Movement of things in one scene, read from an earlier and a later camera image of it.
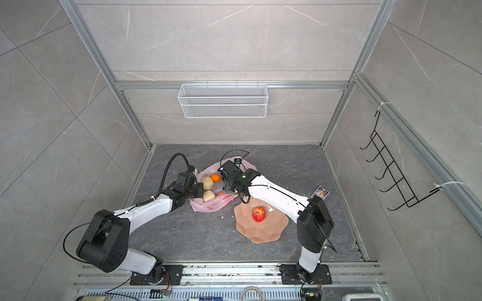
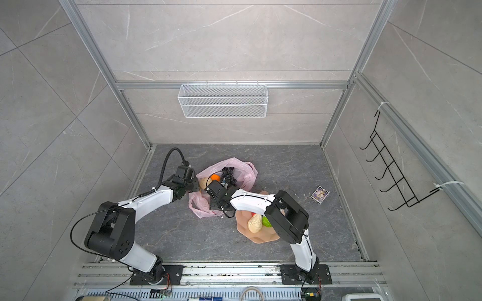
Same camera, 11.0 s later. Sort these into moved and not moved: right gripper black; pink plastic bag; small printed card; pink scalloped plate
Moved: right gripper black
Not moved: pink scalloped plate; pink plastic bag; small printed card
